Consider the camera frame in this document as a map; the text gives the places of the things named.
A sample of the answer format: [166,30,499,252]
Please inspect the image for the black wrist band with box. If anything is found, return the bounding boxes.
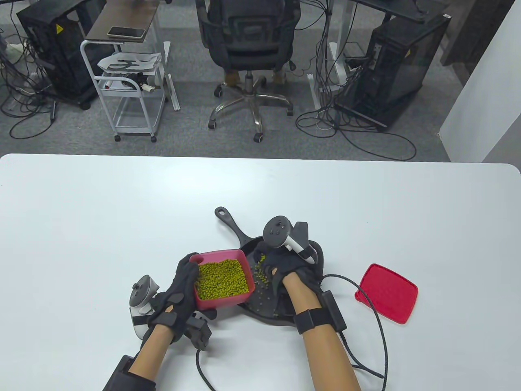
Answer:
[294,290,347,335]

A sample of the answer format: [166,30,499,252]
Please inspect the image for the person's right hand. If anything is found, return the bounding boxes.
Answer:
[253,244,325,311]

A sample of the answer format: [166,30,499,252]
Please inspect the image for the black frying pan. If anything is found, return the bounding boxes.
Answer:
[215,206,326,326]

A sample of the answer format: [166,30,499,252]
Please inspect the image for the red plastic lid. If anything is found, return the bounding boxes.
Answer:
[354,264,419,325]

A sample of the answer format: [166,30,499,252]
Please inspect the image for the black mesh office chair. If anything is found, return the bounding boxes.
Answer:
[195,0,302,143]

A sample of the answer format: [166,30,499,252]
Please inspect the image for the red plastic container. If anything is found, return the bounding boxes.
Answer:
[189,249,256,310]

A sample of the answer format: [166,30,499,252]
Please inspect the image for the black desk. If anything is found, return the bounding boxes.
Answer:
[350,0,446,23]

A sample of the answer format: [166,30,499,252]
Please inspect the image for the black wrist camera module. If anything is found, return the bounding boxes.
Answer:
[179,312,213,351]

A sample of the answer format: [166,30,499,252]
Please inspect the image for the tangle of black floor cables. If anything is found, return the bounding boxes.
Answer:
[0,12,57,139]
[295,41,418,161]

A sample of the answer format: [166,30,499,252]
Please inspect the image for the green mung beans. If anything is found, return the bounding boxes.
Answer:
[195,253,281,317]

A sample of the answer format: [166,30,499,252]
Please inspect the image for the black smartphone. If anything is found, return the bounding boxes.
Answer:
[107,26,146,40]

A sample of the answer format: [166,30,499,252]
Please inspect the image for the white handheld device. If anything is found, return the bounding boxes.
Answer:
[100,77,141,91]

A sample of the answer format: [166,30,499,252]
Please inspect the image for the white printed papers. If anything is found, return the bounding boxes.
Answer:
[97,52,162,76]

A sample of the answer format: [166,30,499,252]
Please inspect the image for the black forearm sensor box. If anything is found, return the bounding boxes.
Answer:
[102,354,157,391]

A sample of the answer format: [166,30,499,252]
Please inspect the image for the person's left hand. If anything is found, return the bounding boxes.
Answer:
[148,253,218,345]

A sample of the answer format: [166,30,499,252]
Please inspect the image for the white power strip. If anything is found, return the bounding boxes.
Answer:
[0,43,25,62]

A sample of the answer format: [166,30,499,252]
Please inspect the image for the person's left forearm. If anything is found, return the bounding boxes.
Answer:
[128,325,175,381]

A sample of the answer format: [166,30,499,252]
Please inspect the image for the person's right forearm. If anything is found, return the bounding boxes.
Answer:
[281,274,363,391]

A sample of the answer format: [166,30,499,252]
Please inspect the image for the grey white handheld controller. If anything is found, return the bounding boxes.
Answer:
[263,215,316,264]
[129,275,160,339]

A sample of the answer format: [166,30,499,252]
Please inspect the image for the white rolling cart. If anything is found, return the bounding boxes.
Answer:
[80,40,168,143]

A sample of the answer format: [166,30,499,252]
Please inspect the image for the brown wooden side table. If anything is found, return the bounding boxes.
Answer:
[85,0,161,43]

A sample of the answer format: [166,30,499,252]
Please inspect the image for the white desk leg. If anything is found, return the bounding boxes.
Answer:
[163,41,180,111]
[308,0,351,110]

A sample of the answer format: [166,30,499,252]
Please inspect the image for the black computer tower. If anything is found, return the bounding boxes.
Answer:
[335,12,452,131]
[16,0,107,110]

